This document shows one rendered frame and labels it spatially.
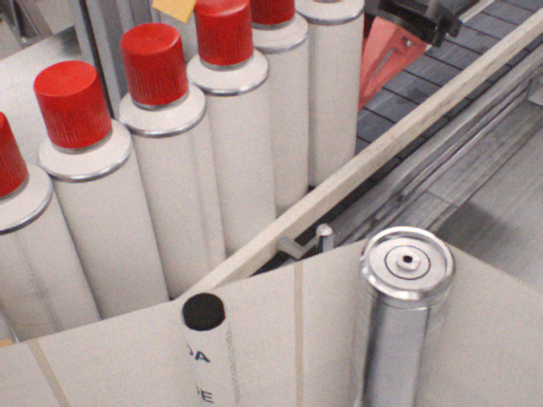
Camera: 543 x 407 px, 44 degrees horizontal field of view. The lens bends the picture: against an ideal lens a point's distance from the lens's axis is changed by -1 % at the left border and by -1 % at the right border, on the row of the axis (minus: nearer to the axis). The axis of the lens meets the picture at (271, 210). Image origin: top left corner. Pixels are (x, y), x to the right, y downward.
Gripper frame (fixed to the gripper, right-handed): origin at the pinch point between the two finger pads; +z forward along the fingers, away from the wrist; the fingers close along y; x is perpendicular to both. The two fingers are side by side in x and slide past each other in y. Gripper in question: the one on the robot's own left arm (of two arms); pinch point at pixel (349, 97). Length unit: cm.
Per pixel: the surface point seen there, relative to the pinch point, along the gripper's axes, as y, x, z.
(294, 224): 4.6, -7.8, 9.6
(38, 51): -44.3, 2.5, 11.2
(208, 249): 3.2, -14.6, 12.4
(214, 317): 15.5, -30.3, 8.0
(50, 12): -201, 116, 24
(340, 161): 2.7, -1.8, 4.8
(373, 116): -1.1, 7.8, 1.0
